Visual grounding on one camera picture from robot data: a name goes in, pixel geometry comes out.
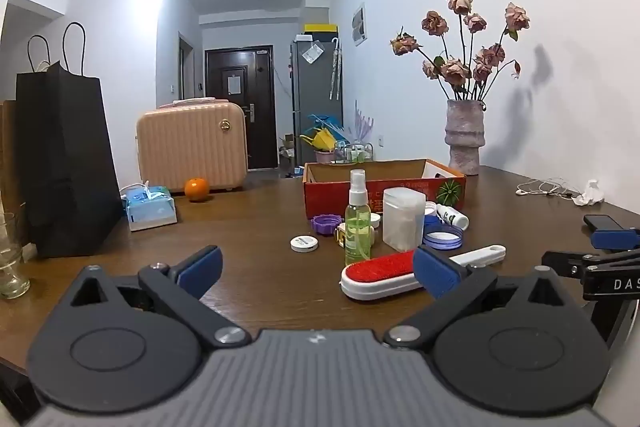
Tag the dried pink roses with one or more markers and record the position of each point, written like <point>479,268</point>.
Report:
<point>457,69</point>

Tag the blue and yellow toy pile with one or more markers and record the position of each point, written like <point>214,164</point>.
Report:
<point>325,134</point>

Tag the pink suitcase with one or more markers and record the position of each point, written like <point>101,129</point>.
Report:
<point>192,147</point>

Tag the cardboard boxes on floor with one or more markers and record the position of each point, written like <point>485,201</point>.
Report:
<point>287,149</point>

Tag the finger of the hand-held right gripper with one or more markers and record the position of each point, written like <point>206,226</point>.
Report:
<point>612,239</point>
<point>567,261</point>

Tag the yellow box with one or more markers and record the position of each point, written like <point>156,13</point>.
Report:
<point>321,27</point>

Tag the black paper bag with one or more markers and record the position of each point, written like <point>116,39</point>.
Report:
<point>65,167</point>

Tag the blue tissue pack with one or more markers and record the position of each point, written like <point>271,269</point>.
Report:
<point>150,207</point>

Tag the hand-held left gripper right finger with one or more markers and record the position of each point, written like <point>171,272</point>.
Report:
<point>434,272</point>

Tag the red and white lint brush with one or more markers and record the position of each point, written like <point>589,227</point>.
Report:
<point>380,276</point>

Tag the hanging folded umbrellas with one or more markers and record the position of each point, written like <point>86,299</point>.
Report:
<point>336,67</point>

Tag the small round white tin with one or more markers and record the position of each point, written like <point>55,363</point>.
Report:
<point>304,243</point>

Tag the white wall panel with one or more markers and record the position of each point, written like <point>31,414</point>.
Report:
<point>358,24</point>

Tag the grey refrigerator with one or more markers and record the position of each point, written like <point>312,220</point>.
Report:
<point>315,87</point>

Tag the white bottle with green label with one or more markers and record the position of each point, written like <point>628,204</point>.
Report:
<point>453,215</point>

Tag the translucent cotton swab box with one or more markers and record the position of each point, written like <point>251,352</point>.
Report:
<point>403,219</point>

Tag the pink ceramic vase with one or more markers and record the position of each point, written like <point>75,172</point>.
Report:
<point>465,137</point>

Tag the dark wooden door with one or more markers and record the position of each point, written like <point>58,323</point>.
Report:
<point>240,107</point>

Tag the black phone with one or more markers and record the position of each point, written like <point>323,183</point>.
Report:
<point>602,223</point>

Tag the green spray bottle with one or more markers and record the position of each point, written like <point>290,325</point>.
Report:
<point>358,227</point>

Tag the paper sheet on refrigerator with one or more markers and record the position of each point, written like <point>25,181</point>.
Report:
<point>313,52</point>

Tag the purple bottle cap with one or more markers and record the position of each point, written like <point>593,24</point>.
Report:
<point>326,224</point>

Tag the blue round lid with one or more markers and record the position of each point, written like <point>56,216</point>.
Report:
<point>442,238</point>

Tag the glass jar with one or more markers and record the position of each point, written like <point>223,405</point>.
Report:
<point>11,257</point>

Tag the crumpled white tissue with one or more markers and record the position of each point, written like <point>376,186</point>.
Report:
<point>590,194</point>

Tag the white earphones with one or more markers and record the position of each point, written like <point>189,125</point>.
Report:
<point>545,188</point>

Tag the orange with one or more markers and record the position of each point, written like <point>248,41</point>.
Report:
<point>196,189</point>

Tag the red cardboard box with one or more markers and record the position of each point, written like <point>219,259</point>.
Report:
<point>330,194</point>

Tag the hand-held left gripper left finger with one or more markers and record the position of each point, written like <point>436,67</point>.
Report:
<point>202,268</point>

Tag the purple decorative plant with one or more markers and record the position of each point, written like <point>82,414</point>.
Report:
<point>363,127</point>

